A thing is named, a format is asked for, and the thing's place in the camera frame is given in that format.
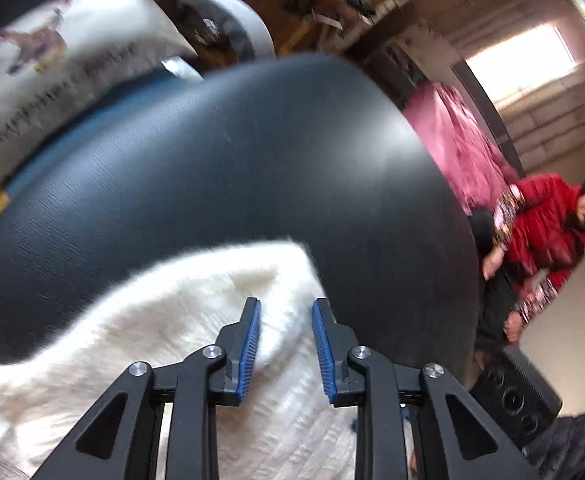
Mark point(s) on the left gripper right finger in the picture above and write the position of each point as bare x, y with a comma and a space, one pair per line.
355, 375

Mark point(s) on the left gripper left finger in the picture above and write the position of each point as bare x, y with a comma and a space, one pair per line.
216, 375

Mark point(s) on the cream knitted sweater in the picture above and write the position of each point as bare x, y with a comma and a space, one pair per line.
285, 429

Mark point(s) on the black speaker box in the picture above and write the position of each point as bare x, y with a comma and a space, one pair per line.
516, 395

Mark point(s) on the grey yellow blue sofa chair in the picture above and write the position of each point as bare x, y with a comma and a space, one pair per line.
239, 24

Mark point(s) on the person in red jacket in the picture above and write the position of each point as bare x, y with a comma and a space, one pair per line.
528, 245

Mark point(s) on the pink blanket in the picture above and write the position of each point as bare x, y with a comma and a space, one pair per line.
475, 168

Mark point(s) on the deer print pillow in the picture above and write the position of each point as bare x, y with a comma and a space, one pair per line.
59, 58

